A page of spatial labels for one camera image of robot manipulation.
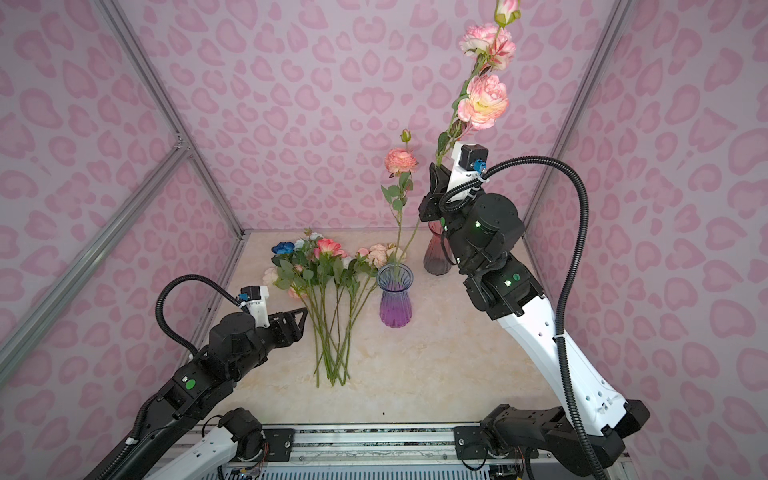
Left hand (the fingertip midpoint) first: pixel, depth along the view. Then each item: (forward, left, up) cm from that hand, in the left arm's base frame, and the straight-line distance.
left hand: (297, 308), depth 71 cm
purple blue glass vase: (+13, -23, -8) cm, 28 cm away
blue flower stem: (+32, +15, -15) cm, 38 cm away
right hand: (+10, -30, +32) cm, 45 cm away
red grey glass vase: (+27, -37, -17) cm, 49 cm away
